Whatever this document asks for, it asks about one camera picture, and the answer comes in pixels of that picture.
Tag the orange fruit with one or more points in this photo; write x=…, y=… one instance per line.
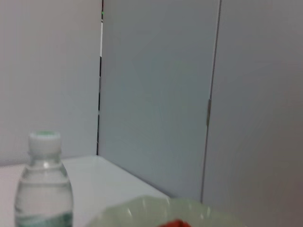
x=176, y=224

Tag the clear green-labelled water bottle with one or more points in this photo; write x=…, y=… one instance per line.
x=43, y=186

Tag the green glass fruit plate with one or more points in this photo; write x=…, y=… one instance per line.
x=146, y=210

